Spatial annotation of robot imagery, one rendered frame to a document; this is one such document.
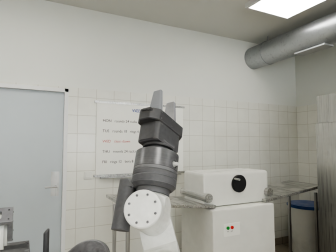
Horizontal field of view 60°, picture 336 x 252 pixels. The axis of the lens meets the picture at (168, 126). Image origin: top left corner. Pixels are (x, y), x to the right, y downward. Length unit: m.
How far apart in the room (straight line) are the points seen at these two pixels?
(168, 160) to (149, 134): 0.07
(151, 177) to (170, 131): 0.12
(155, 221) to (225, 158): 3.62
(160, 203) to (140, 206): 0.03
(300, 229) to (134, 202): 4.08
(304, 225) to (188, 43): 2.86
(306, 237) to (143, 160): 4.06
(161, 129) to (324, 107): 3.27
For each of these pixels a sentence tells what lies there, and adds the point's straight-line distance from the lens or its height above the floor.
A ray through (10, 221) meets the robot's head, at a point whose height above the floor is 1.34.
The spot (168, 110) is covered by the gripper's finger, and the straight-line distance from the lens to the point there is 0.67.
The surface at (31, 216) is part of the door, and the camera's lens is 3.35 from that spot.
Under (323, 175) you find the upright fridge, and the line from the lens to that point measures 3.71.
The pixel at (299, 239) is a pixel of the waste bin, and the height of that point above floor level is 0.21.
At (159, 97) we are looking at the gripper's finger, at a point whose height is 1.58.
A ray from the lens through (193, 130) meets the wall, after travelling 3.81.
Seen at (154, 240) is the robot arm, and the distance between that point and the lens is 0.60.
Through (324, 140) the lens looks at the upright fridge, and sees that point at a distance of 3.68.
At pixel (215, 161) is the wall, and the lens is 3.99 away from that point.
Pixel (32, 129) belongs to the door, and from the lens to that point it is 3.27.
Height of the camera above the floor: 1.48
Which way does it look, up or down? 4 degrees up
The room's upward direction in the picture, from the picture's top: straight up
